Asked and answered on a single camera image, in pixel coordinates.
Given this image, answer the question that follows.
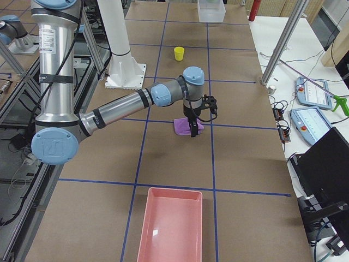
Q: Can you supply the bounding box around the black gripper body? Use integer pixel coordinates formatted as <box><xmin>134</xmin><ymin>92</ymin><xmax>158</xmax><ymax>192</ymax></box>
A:
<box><xmin>184</xmin><ymin>108</ymin><xmax>201</xmax><ymax>126</ymax></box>

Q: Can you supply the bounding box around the purple cloth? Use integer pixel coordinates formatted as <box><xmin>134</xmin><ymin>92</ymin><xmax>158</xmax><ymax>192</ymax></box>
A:
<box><xmin>173</xmin><ymin>117</ymin><xmax>191</xmax><ymax>136</ymax></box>

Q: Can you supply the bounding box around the yellow plastic cup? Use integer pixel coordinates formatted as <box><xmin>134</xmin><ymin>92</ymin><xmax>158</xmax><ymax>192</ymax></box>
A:
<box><xmin>173</xmin><ymin>46</ymin><xmax>185</xmax><ymax>61</ymax></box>

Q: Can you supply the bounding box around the clear plastic box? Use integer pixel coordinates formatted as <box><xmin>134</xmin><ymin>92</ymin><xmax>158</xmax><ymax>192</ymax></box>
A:
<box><xmin>197</xmin><ymin>0</ymin><xmax>226</xmax><ymax>23</ymax></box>

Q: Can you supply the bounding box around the small metal cylinder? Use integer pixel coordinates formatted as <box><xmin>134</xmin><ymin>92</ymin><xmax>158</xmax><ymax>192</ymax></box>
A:
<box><xmin>268</xmin><ymin>86</ymin><xmax>276</xmax><ymax>94</ymax></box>

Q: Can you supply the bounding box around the small orange circuit board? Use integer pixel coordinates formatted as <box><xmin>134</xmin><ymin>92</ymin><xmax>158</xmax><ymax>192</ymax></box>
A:
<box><xmin>272</xmin><ymin>108</ymin><xmax>284</xmax><ymax>121</ymax></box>

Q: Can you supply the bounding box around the pink plastic bin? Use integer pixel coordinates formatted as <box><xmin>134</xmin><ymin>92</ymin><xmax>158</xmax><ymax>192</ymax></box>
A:
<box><xmin>137</xmin><ymin>187</ymin><xmax>203</xmax><ymax>262</ymax></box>

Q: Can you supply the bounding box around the near blue teach pendant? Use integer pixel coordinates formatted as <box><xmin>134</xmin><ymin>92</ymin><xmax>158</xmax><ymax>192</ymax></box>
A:
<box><xmin>290</xmin><ymin>106</ymin><xmax>333</xmax><ymax>146</ymax></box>

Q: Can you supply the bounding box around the blue teach pendant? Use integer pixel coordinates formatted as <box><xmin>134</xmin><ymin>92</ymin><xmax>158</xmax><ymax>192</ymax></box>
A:
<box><xmin>296</xmin><ymin>76</ymin><xmax>332</xmax><ymax>110</ymax></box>
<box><xmin>290</xmin><ymin>106</ymin><xmax>333</xmax><ymax>146</ymax></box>

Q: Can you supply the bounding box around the far blue teach pendant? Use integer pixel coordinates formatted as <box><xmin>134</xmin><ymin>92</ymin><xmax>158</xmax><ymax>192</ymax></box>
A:
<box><xmin>296</xmin><ymin>76</ymin><xmax>332</xmax><ymax>110</ymax></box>

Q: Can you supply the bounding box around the red fire extinguisher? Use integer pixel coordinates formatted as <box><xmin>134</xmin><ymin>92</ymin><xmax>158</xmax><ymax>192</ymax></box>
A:
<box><xmin>248</xmin><ymin>0</ymin><xmax>261</xmax><ymax>22</ymax></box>

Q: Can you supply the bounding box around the black monitor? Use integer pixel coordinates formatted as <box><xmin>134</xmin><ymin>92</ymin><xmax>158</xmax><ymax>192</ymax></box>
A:
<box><xmin>291</xmin><ymin>127</ymin><xmax>348</xmax><ymax>247</ymax></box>

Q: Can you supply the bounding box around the background blue robot joint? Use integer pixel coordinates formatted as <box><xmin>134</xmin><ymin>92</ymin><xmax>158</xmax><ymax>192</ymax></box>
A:
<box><xmin>1</xmin><ymin>15</ymin><xmax>39</xmax><ymax>55</ymax></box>

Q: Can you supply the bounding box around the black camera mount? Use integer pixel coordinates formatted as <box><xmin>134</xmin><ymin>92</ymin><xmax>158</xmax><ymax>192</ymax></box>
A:
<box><xmin>201</xmin><ymin>94</ymin><xmax>218</xmax><ymax>116</ymax></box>

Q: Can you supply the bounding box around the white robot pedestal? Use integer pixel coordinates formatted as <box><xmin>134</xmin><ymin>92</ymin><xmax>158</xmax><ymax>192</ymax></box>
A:
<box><xmin>98</xmin><ymin>0</ymin><xmax>147</xmax><ymax>90</ymax></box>

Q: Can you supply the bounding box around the green handled reacher grabber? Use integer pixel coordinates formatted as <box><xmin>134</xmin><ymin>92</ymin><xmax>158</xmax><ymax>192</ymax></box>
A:
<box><xmin>279</xmin><ymin>59</ymin><xmax>349</xmax><ymax>117</ymax></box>

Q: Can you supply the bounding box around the aluminium frame post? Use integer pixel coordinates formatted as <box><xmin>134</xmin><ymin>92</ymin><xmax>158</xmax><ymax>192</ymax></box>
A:
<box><xmin>261</xmin><ymin>0</ymin><xmax>309</xmax><ymax>86</ymax></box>

